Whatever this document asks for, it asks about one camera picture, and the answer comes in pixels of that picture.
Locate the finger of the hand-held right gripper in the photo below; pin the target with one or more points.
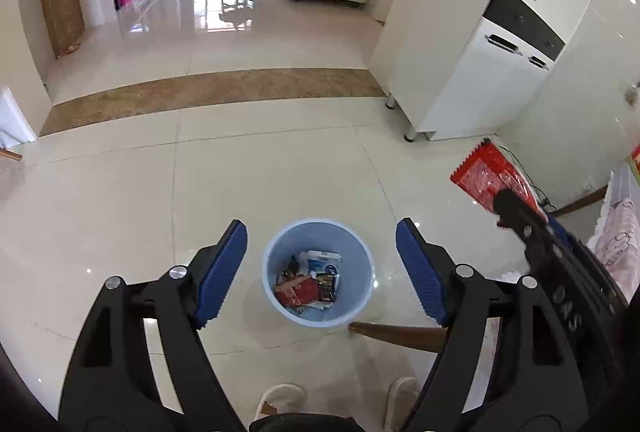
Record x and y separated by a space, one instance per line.
560 232
520 212

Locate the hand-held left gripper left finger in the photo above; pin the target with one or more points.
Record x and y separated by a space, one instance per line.
220 277

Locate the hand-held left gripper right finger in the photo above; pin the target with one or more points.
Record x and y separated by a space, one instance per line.
422 272

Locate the red foil snack packet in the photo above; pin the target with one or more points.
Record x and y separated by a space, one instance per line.
482 171

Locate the light blue plastic bin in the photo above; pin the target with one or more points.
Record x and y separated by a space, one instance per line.
280 242

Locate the small red cardboard piece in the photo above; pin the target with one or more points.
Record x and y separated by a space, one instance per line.
297 293

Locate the small black snack packet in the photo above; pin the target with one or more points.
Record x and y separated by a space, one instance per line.
326 287

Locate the blue and white box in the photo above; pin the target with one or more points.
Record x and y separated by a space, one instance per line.
324 261

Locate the pink checked cartoon tablecloth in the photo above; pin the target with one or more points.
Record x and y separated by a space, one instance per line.
620 232

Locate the white slipper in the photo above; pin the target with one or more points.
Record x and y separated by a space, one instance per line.
402 402
280 404

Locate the white sideboard cabinet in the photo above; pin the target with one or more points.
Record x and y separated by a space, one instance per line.
450 76

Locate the hanging white round ornament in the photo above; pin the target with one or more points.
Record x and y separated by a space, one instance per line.
632 94

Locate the white cloth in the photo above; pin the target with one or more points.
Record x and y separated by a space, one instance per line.
15 116

